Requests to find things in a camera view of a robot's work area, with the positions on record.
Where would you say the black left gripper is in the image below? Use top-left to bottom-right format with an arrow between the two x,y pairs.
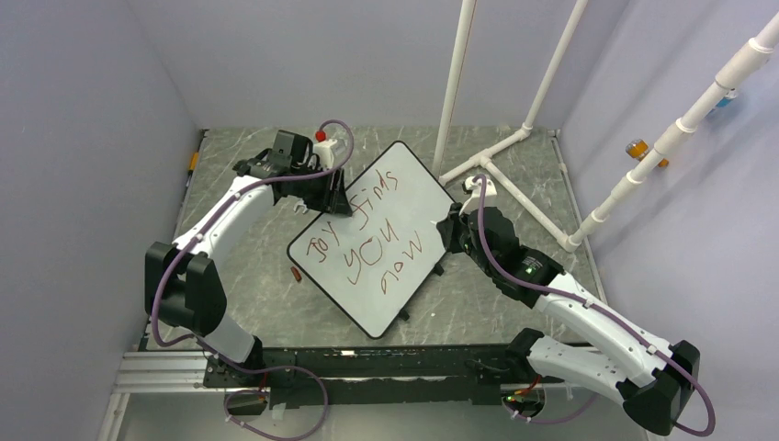
292,164 -> 353,217

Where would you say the wire whiteboard stand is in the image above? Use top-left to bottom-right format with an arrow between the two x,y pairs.
395,262 -> 445,322

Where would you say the white framed whiteboard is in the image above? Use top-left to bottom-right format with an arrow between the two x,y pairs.
287,141 -> 454,339

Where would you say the red marker cap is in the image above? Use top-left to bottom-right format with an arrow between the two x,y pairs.
290,266 -> 302,283

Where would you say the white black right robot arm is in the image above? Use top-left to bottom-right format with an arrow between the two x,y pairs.
436,203 -> 700,435

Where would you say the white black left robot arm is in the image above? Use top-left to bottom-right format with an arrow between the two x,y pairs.
144,121 -> 355,386

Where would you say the orange black edge tool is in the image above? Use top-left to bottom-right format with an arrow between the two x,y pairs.
187,152 -> 199,176

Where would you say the white diagonal PVC pipe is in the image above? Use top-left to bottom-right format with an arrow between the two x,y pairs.
562,16 -> 778,252

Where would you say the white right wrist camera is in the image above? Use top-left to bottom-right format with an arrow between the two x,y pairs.
459,175 -> 497,216

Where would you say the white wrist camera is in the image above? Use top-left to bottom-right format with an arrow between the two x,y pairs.
312,130 -> 346,169
459,175 -> 497,216

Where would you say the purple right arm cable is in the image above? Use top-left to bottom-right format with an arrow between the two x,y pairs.
473,175 -> 717,438

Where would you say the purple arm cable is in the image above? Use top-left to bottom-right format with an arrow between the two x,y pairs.
473,175 -> 717,438
150,119 -> 356,374

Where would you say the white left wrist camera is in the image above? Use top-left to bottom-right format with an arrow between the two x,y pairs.
312,130 -> 346,169

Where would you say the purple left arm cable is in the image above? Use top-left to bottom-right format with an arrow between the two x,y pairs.
150,119 -> 356,374

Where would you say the white PVC pipe frame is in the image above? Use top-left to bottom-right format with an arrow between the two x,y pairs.
431,1 -> 593,249

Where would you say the orange yellow wall fitting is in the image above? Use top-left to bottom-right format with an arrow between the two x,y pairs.
626,139 -> 649,162

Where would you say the blue wall fitting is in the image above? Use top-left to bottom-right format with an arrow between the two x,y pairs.
716,88 -> 738,108

